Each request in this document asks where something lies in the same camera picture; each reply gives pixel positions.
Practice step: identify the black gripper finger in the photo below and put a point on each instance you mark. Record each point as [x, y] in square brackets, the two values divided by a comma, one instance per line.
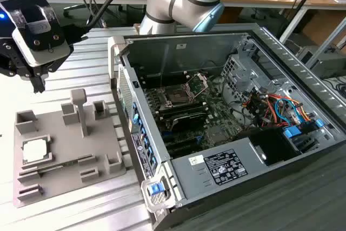
[38, 83]

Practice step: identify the silver square CPU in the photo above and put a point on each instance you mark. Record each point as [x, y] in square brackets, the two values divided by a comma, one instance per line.
[34, 150]

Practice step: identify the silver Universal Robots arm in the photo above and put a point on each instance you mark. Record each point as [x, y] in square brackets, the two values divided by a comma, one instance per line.
[167, 6]

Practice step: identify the CPU socket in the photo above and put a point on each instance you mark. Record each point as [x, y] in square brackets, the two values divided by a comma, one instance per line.
[177, 96]

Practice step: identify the black RAM slot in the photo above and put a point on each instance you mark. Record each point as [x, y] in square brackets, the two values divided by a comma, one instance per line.
[186, 112]
[183, 105]

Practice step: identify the black expansion slot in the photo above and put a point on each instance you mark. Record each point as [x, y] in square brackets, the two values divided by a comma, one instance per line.
[183, 145]

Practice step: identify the grey parts rack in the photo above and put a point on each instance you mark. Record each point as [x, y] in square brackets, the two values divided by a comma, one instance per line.
[67, 139]

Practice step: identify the thin metal locking lever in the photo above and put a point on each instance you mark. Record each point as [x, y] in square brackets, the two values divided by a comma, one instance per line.
[161, 79]

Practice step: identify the black ribbed board module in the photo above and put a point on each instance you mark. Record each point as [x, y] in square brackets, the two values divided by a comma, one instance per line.
[189, 122]

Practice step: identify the blue case latch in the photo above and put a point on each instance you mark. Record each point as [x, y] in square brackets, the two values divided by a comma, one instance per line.
[154, 189]

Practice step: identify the grey power supply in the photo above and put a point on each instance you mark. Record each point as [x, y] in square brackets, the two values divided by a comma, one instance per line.
[194, 177]

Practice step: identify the green motherboard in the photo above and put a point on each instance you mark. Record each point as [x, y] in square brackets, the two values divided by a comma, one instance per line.
[224, 122]

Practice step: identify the perforated metal drive cage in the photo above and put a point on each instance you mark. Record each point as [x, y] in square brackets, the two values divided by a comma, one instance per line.
[238, 79]

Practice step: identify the black fan shroud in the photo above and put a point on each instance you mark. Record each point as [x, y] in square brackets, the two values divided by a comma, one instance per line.
[273, 144]

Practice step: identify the open grey PC case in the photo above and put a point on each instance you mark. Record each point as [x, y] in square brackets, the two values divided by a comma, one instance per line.
[270, 177]

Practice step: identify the blue disk carrier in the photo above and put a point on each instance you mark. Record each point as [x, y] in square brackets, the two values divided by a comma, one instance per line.
[291, 131]

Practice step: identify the black stand pole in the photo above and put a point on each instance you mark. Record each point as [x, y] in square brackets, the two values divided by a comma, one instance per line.
[300, 1]

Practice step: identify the grey computer tower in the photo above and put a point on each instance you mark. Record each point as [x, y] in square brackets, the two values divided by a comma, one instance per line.
[324, 63]

